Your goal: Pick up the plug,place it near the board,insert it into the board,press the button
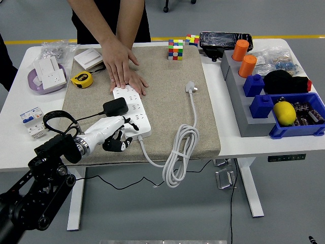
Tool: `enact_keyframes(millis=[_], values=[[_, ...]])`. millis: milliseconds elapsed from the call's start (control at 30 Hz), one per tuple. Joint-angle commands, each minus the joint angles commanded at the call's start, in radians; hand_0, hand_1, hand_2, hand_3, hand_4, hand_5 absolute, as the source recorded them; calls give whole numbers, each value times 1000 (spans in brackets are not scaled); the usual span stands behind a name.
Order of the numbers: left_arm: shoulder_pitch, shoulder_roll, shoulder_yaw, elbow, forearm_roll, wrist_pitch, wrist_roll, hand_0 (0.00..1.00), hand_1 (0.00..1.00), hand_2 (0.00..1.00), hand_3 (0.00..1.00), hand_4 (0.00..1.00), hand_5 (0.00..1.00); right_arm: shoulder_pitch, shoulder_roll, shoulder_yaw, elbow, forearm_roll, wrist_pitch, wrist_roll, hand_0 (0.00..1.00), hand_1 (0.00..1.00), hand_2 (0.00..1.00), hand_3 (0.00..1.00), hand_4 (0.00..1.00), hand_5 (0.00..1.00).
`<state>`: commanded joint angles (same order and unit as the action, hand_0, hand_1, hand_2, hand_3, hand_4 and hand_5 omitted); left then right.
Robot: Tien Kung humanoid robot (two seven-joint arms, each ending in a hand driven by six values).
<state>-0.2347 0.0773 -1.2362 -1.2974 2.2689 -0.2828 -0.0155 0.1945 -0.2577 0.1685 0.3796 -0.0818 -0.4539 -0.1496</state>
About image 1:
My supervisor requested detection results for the person's right hand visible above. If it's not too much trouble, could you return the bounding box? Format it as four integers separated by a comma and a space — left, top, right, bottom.
101, 38, 140, 89

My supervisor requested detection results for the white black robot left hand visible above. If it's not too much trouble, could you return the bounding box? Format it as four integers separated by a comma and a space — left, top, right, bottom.
82, 115, 140, 153

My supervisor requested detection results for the person's left hand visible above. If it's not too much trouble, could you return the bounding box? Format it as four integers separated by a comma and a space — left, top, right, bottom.
110, 69, 149, 96

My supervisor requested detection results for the black plug cord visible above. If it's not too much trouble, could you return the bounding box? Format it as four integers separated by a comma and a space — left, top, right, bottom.
66, 110, 216, 191

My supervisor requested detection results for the white power strip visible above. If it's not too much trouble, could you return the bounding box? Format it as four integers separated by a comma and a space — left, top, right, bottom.
113, 85, 152, 140

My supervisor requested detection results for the black plug adapter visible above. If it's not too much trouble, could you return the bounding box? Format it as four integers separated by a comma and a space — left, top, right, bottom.
102, 97, 129, 117

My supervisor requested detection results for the grey-brown mat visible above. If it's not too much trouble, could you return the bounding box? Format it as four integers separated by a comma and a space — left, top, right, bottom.
58, 45, 221, 166

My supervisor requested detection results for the person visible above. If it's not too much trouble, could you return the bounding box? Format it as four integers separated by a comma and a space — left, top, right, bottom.
72, 0, 151, 44
0, 33, 19, 92

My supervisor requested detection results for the large rubik's cube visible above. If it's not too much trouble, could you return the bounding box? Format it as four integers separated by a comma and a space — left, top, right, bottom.
167, 39, 184, 62

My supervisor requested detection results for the clear bag of screws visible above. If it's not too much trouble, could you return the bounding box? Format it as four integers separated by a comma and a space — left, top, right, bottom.
40, 41, 78, 63

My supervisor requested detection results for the white socket panel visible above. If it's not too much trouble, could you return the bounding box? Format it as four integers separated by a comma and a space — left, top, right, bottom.
41, 68, 68, 89

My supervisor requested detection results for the small rubik's cube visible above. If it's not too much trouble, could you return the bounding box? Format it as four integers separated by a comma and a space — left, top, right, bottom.
184, 34, 201, 48

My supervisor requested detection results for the white blue circuit breaker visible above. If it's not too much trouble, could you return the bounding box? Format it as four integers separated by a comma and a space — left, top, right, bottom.
19, 106, 51, 140

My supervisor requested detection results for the black office chair base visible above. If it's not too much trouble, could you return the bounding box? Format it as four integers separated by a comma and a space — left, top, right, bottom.
163, 0, 198, 13

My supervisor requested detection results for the purple dish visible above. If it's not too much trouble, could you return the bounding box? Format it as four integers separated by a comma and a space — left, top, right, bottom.
27, 63, 68, 96

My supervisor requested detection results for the black table control panel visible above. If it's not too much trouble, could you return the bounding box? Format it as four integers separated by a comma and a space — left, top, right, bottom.
268, 154, 307, 163

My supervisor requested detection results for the white table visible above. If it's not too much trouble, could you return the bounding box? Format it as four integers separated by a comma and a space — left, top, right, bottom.
0, 38, 325, 231

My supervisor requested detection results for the black wrapped box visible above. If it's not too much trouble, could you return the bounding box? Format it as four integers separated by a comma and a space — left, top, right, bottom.
199, 31, 254, 63

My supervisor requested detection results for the orange cylinder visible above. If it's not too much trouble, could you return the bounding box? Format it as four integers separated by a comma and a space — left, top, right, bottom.
232, 39, 250, 62
238, 54, 258, 79

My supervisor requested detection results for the large metal clamp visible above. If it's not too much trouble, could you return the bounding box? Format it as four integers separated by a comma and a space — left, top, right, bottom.
215, 168, 238, 190

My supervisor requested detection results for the blue plastic bin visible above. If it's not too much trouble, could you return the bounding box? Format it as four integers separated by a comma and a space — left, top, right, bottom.
269, 92, 325, 140

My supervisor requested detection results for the small metal clamp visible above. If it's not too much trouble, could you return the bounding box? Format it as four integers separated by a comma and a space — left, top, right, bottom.
213, 159, 233, 168

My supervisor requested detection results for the blue block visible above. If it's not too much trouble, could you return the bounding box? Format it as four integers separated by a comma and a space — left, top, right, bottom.
243, 74, 266, 98
249, 94, 276, 119

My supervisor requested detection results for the grey stepped block holder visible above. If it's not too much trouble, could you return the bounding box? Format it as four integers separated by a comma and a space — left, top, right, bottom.
220, 49, 278, 138

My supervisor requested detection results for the clear bag of small parts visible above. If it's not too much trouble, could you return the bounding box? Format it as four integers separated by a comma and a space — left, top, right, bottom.
250, 49, 276, 76

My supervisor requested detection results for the dark capacitors pile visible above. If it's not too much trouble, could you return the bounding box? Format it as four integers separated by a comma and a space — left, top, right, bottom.
278, 96, 325, 127

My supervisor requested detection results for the yellow lemon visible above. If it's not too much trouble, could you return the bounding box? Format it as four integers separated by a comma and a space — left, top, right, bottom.
273, 101, 297, 127

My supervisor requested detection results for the black pouch with red tip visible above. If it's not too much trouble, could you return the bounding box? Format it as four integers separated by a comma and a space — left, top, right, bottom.
263, 70, 312, 95

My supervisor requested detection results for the clear bag of blue resistors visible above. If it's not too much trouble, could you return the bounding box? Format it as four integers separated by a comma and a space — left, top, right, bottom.
273, 49, 302, 77

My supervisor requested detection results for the white double wall switch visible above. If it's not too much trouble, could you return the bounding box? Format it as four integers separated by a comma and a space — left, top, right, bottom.
74, 47, 105, 71

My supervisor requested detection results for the yellow tape measure with strap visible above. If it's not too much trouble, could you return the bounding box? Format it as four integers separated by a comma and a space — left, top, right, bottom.
70, 63, 107, 89

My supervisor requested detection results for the white power strip cord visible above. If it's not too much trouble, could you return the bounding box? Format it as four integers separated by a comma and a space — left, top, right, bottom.
137, 80, 201, 188

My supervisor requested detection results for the white switch panel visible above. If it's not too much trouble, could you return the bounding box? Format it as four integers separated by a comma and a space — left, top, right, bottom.
34, 56, 60, 79

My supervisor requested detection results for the black floor cable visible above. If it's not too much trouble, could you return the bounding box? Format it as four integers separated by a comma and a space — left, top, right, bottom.
229, 159, 239, 244

